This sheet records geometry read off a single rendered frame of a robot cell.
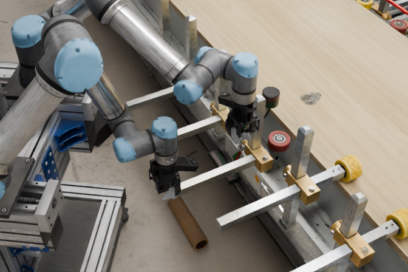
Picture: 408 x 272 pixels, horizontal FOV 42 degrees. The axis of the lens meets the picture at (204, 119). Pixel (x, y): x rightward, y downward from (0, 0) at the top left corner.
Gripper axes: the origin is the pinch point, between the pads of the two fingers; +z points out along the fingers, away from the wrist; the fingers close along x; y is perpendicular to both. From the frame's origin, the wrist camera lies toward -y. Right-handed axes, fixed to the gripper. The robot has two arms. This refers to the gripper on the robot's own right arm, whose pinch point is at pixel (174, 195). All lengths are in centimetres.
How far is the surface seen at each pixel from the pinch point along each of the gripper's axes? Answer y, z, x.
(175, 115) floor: -54, 83, -117
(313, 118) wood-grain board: -60, -7, -3
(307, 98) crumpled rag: -64, -8, -13
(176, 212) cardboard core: -21, 76, -45
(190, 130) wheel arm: -18.3, -2.1, -23.8
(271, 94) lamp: -38.5, -28.1, -2.8
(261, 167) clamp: -31.9, -2.6, 5.0
